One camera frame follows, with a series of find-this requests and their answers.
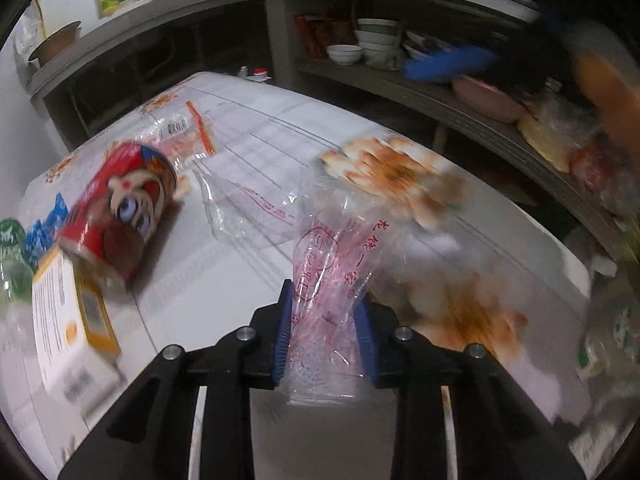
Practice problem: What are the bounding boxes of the clear bag with red food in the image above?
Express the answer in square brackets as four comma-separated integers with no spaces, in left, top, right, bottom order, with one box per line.
[569,137,640,213]

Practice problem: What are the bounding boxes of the red cartoon snack pack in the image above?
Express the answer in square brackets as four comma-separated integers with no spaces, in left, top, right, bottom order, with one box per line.
[59,139,194,288]

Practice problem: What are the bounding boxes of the white bowl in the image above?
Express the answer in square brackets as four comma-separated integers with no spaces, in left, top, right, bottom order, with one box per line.
[326,43,364,66]

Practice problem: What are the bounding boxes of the clear plastic bag red print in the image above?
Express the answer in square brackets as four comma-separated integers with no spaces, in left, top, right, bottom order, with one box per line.
[286,180,468,407]

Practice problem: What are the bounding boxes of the yellow white carton box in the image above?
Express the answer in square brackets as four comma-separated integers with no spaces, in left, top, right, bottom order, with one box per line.
[31,249,124,392]

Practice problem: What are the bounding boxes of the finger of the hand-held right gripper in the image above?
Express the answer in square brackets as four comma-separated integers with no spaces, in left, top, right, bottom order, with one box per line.
[536,6,572,32]
[401,43,502,84]

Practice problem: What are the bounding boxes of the grey kitchen shelf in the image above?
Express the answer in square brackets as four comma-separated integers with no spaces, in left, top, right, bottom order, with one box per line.
[294,54,640,263]

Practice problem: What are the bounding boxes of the grey kitchen counter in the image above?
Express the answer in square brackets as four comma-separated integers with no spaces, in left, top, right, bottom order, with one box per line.
[25,0,551,111]

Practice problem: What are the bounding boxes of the clear wrapper with orange strip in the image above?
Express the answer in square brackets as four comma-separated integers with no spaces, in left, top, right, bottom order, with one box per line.
[144,100,219,162]

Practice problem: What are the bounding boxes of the brown metal basin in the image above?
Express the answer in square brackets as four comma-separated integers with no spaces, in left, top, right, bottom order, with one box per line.
[26,20,83,68]

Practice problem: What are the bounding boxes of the person's right forearm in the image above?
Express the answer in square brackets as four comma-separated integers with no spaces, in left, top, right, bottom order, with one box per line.
[572,47,640,131]

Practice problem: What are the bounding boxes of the stack of bowls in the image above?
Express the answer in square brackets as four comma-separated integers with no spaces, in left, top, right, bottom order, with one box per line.
[354,17,405,72]

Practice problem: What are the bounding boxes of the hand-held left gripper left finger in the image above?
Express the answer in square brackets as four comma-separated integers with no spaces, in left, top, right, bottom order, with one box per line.
[57,280,293,480]

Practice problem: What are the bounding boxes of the green white packet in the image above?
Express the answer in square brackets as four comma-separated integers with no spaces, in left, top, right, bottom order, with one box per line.
[575,300,640,413]

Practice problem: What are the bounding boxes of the pink plastic basin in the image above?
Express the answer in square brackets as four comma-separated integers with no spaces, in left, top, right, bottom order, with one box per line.
[451,75,527,124]

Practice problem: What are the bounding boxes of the orange red packets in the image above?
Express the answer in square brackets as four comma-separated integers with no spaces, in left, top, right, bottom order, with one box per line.
[294,11,352,59]

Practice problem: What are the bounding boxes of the clear plastic wrap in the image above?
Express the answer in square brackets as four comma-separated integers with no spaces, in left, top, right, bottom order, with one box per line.
[192,160,321,252]

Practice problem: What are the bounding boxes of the stack of plates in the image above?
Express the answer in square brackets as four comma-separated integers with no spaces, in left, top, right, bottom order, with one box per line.
[402,29,453,61]

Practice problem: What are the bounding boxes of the blue snack packet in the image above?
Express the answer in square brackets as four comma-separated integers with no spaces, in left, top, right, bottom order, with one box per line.
[24,192,72,267]

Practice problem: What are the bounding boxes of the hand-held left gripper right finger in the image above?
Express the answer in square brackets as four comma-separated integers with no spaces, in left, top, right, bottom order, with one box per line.
[352,300,586,480]

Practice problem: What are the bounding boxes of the green plastic bottle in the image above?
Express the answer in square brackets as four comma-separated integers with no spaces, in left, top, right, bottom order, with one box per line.
[0,216,34,307]

